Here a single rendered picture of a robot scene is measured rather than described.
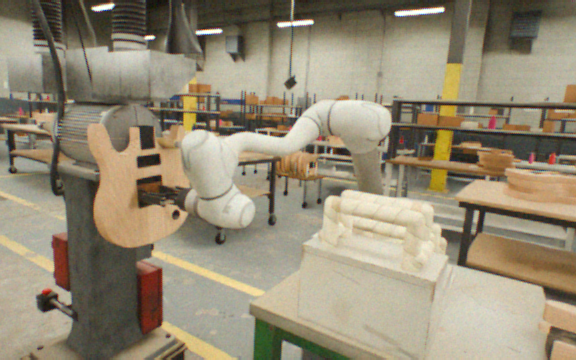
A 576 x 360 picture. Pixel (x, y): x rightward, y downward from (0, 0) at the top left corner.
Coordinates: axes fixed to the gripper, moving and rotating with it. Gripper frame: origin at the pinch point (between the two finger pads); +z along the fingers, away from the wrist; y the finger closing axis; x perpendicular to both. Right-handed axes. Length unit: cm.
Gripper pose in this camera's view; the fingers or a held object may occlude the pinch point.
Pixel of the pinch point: (151, 191)
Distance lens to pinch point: 124.0
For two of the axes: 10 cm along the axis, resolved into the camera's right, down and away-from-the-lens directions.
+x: 0.2, -9.7, -2.2
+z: -8.5, -1.4, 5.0
